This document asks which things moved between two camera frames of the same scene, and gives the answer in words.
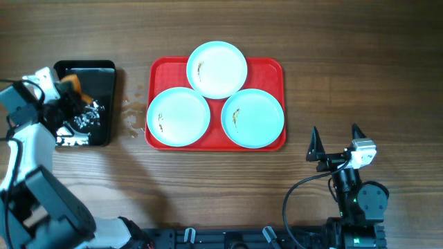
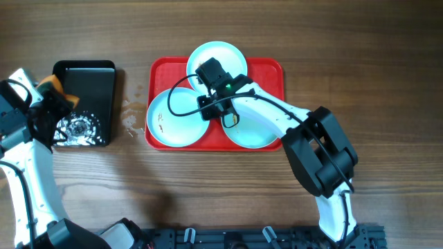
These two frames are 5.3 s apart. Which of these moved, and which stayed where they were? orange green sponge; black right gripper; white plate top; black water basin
Moved: orange green sponge; black right gripper
Stayed: white plate top; black water basin
